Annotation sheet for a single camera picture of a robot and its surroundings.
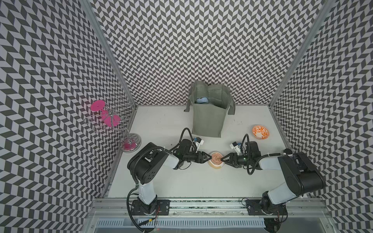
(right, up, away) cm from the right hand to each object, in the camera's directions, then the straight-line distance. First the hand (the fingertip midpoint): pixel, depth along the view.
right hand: (223, 163), depth 86 cm
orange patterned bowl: (+28, +18, +13) cm, 36 cm away
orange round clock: (-5, +1, 0) cm, 5 cm away
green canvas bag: (-7, +37, +13) cm, 40 cm away
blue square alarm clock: (-12, +40, +15) cm, 44 cm away
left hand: (-9, +3, +1) cm, 9 cm away
